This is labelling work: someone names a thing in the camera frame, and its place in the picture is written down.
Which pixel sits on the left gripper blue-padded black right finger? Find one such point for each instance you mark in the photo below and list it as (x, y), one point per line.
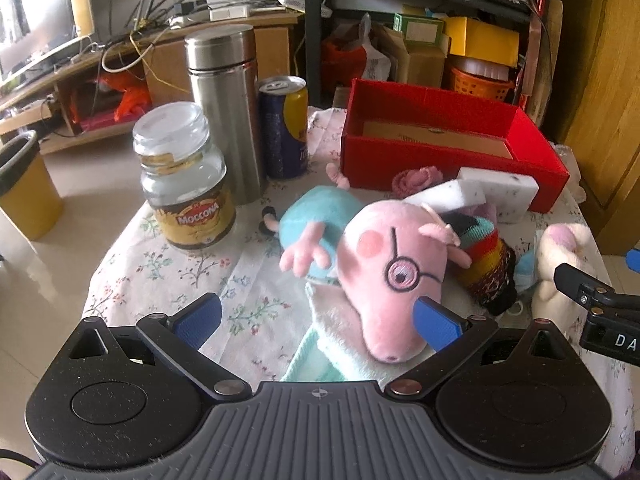
(455, 341)

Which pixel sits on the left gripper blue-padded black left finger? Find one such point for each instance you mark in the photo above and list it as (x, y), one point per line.
(176, 340)

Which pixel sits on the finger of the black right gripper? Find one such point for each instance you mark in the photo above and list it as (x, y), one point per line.
(588, 292)

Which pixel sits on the cream bear plush toy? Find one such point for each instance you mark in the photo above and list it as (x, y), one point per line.
(559, 243)

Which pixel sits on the rainbow striped sock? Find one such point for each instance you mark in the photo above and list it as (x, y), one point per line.
(490, 277)

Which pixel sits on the pink pig plush toy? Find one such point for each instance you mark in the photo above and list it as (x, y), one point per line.
(384, 255)

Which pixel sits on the mint white towel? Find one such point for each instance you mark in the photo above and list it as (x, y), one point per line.
(333, 349)

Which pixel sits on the speckled white sponge block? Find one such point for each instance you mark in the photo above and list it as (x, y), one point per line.
(511, 194)

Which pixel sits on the purple fluffy cloth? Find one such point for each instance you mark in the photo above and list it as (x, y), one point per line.
(487, 211)

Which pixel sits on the pink knitted flower cloth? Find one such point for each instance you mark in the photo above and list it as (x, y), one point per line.
(409, 182)

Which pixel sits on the light blue face mask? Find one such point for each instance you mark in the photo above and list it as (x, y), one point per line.
(525, 273)

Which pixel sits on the floral white tablecloth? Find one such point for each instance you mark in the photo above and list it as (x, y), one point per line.
(266, 313)

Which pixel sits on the Moccona glass coffee jar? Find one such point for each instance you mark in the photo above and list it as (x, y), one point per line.
(183, 175)

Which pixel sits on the yellow waste bin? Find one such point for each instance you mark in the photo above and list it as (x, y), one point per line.
(29, 197)

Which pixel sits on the red cardboard box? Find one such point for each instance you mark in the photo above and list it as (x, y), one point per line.
(393, 127)

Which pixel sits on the orange plastic basket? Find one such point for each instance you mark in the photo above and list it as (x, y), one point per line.
(471, 85)

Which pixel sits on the blue yellow drink can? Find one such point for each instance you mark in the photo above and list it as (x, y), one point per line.
(283, 102)

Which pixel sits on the low wooden tv bench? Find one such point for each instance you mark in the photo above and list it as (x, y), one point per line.
(165, 73)

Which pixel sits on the stainless steel thermos flask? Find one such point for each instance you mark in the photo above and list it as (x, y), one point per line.
(222, 66)

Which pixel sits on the brown cardboard box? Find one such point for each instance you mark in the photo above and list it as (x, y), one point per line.
(420, 65)

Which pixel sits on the wooden cabinet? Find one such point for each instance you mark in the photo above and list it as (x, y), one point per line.
(594, 109)

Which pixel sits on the yellow cardboard box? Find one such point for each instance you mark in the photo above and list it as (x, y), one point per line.
(475, 39)

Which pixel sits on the red white plastic bag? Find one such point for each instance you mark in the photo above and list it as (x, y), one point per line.
(349, 53)

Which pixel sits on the green white small box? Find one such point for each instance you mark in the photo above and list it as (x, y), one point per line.
(418, 29)

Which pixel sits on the television screen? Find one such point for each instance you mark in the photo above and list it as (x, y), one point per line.
(33, 30)

